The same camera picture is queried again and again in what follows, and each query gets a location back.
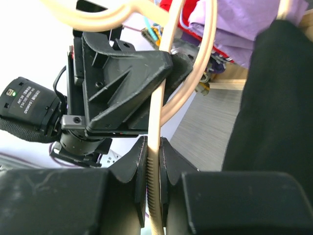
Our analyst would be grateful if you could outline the teal plastic hanger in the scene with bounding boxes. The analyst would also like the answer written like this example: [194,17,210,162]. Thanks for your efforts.
[144,17,162,47]

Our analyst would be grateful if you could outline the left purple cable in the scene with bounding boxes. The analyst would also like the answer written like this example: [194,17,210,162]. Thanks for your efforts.
[0,143,81,169]

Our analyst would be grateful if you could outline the beige wooden hanger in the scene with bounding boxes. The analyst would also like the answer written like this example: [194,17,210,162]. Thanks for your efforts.
[39,0,291,235]

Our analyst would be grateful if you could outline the camouflage garment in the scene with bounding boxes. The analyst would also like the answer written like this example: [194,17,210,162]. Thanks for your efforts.
[195,62,212,96]

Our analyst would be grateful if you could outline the patterned purple garment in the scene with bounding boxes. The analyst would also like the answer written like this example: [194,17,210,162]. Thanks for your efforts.
[171,32,233,74]

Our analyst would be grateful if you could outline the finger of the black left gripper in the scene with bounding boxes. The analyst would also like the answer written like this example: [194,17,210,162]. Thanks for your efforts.
[82,32,173,130]
[127,53,193,130]

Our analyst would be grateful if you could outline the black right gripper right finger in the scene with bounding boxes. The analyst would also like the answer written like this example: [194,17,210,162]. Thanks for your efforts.
[159,138,313,235]

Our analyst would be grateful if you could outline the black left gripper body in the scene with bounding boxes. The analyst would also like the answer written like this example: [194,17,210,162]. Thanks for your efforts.
[51,25,139,167]

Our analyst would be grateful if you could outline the red garment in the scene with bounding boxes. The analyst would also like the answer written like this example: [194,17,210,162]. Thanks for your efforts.
[160,0,233,62]

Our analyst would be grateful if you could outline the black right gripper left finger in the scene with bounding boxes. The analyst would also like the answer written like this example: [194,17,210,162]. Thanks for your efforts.
[0,136,148,235]

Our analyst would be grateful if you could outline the black trousers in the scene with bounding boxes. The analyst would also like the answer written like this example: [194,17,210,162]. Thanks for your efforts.
[222,20,313,195]

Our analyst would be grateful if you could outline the wooden clothes rack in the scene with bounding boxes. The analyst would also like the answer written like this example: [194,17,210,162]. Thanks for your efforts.
[209,9,313,91]

